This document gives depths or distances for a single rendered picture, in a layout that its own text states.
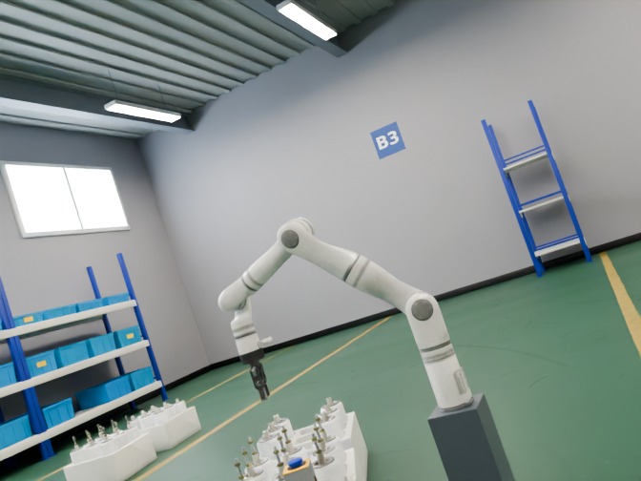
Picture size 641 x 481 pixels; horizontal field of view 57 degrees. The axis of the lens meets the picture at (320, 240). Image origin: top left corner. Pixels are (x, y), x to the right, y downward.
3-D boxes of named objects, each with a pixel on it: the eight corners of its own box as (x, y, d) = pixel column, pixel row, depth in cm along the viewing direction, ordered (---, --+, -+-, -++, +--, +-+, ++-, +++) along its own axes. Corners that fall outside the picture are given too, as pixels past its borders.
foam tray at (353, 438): (367, 451, 253) (354, 410, 254) (366, 485, 214) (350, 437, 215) (282, 478, 256) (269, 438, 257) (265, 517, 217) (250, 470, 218)
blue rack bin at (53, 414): (13, 439, 603) (8, 419, 604) (44, 426, 638) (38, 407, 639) (48, 429, 584) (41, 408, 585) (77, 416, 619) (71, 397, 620)
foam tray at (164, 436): (201, 428, 445) (195, 406, 447) (171, 449, 409) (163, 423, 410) (161, 439, 459) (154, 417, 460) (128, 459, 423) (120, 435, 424)
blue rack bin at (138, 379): (105, 400, 722) (100, 383, 723) (127, 390, 757) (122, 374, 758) (135, 390, 702) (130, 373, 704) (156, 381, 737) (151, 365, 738)
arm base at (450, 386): (474, 396, 167) (454, 339, 168) (468, 407, 159) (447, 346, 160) (444, 404, 171) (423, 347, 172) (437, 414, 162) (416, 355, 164)
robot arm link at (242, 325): (246, 334, 193) (230, 341, 185) (231, 289, 194) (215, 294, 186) (263, 328, 189) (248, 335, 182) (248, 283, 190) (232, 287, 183)
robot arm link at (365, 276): (361, 255, 176) (360, 255, 166) (443, 301, 172) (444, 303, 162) (346, 282, 176) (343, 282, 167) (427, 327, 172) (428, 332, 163)
